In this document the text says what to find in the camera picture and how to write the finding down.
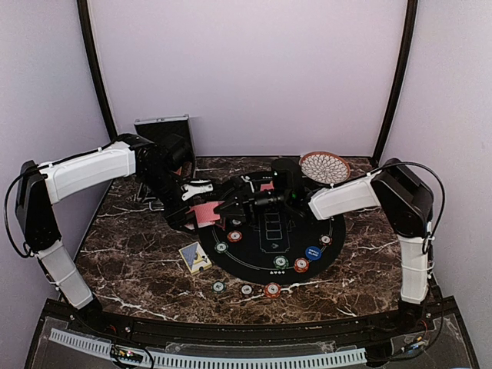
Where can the green poker chip stack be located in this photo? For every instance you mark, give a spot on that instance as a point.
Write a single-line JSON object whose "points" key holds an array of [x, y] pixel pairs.
{"points": [[218, 287]]}

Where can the left black frame post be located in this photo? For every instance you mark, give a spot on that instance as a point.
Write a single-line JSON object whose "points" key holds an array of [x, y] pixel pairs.
{"points": [[95, 68]]}

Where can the black-red 100 chip stack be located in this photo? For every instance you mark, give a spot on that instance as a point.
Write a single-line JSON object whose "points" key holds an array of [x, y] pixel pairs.
{"points": [[246, 289]]}

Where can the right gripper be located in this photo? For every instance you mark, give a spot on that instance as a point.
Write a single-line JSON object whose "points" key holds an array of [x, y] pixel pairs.
{"points": [[237, 200]]}

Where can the green chips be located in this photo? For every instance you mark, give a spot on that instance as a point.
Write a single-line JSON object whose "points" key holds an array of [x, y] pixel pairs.
{"points": [[281, 262], [221, 247]]}

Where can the red card deck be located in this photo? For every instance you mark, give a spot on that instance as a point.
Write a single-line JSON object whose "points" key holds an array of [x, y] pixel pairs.
{"points": [[204, 213]]}

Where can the black round poker mat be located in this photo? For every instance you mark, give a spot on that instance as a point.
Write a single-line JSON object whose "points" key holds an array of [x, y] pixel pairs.
{"points": [[251, 258]]}

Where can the aluminium poker chip case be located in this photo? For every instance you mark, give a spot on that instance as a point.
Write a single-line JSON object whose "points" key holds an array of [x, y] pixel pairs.
{"points": [[158, 130]]}

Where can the right black frame post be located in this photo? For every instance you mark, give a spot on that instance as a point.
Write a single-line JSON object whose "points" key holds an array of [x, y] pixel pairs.
{"points": [[398, 80]]}

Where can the white slotted cable duct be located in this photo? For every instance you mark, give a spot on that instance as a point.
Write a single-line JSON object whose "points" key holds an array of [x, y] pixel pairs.
{"points": [[181, 356]]}

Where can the black frame post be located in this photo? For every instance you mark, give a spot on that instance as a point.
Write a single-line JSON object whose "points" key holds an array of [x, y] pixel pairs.
{"points": [[95, 68], [398, 80]]}

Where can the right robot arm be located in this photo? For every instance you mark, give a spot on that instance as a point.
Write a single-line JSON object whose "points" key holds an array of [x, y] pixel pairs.
{"points": [[404, 198]]}

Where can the red chips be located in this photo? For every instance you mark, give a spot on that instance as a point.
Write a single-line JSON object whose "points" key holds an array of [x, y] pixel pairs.
{"points": [[234, 236], [301, 265]]}

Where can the patterned ceramic plate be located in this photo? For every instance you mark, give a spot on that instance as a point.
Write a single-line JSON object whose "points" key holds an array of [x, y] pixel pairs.
{"points": [[324, 167]]}

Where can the yellow card box on table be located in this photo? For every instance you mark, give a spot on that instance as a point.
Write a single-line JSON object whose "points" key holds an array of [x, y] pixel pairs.
{"points": [[195, 258]]}

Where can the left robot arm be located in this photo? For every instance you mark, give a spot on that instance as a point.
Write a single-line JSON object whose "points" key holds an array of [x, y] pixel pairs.
{"points": [[42, 186]]}

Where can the red-gold 5 chip stack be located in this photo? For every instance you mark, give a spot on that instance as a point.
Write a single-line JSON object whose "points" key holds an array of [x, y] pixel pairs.
{"points": [[272, 290]]}

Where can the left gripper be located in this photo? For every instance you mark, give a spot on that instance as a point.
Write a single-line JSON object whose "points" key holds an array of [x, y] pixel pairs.
{"points": [[176, 221]]}

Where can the blue small blind button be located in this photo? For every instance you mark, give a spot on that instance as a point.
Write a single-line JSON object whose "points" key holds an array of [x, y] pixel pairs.
{"points": [[313, 253]]}

